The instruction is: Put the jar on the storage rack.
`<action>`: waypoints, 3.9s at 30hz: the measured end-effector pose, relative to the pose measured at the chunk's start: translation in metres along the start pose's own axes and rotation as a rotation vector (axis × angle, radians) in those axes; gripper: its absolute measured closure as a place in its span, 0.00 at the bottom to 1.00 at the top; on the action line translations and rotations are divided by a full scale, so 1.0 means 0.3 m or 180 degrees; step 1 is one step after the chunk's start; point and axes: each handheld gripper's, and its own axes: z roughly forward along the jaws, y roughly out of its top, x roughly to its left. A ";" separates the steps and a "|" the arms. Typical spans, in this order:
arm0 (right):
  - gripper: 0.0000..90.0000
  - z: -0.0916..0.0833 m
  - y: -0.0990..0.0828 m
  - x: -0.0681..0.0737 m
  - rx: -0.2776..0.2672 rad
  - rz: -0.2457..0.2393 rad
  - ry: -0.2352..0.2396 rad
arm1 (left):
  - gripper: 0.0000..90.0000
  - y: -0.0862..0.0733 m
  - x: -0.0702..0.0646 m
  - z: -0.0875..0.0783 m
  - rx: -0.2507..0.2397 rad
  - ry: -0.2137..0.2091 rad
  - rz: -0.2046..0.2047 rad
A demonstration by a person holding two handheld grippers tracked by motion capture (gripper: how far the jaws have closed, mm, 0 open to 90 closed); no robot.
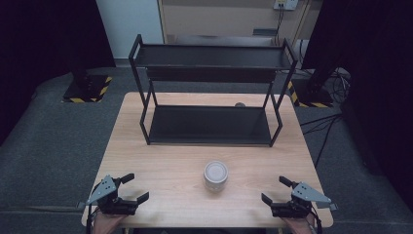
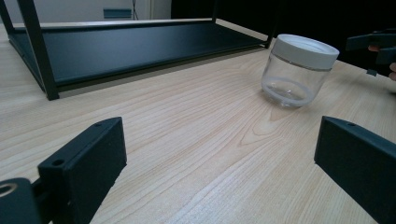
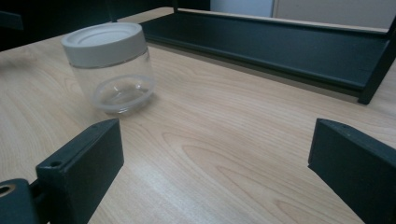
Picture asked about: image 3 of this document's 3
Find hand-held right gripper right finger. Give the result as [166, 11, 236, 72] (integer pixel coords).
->
[307, 118, 396, 224]

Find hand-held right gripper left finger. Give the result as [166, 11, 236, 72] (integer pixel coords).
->
[35, 118, 125, 224]

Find clear jar with grey lid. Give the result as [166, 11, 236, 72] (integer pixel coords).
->
[61, 21, 156, 114]

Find dark metal shelf frame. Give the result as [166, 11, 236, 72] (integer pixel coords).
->
[140, 6, 396, 105]

